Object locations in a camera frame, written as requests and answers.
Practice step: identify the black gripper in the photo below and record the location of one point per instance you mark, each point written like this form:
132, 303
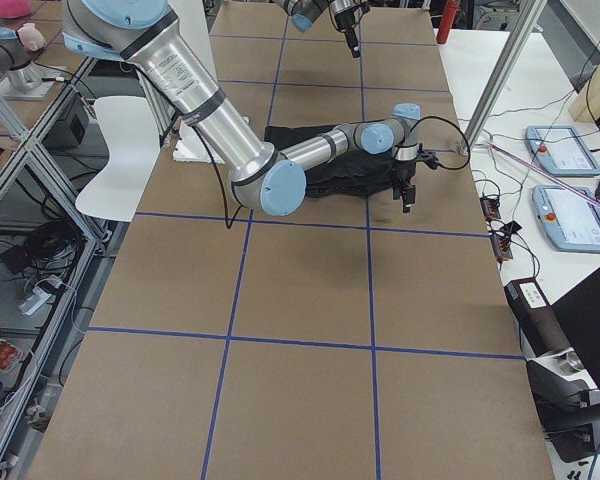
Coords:
344, 16
405, 173

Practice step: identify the black graphic t-shirt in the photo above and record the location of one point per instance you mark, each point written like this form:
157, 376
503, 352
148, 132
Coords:
355, 173

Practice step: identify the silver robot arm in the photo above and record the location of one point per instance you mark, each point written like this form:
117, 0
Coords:
146, 34
304, 13

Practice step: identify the red cylinder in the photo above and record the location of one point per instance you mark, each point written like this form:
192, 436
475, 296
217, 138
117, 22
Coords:
447, 21

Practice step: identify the upper blue teach pendant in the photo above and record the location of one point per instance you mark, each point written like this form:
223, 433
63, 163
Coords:
560, 151

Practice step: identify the blue teach pendant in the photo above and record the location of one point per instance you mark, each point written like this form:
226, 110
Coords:
570, 223
560, 151

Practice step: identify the lower blue teach pendant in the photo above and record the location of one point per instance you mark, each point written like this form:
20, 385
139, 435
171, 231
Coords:
570, 223

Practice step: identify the black monitor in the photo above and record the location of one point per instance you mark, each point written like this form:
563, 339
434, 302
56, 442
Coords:
578, 313

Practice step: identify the white plastic chair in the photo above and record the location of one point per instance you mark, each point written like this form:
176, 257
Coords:
132, 139

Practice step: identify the pink plush toy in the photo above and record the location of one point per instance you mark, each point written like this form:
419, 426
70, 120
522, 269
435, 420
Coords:
11, 9

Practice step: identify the white power strip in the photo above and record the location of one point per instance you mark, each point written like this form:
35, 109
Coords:
41, 293

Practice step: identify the aluminium frame post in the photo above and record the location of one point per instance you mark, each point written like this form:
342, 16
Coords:
528, 16

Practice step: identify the aluminium table frame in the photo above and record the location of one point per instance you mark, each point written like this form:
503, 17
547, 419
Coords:
43, 234

